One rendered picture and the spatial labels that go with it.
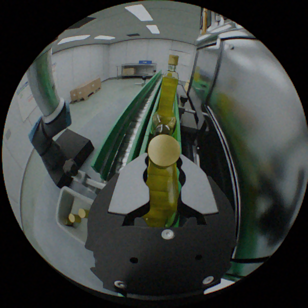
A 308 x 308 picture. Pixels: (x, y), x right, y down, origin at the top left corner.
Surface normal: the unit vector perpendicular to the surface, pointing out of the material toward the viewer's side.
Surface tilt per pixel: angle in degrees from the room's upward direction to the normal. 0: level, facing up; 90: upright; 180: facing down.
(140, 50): 90
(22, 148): 90
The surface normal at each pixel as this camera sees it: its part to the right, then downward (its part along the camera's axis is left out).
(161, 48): -0.12, 0.80
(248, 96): -0.99, -0.14
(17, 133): 0.99, 0.15
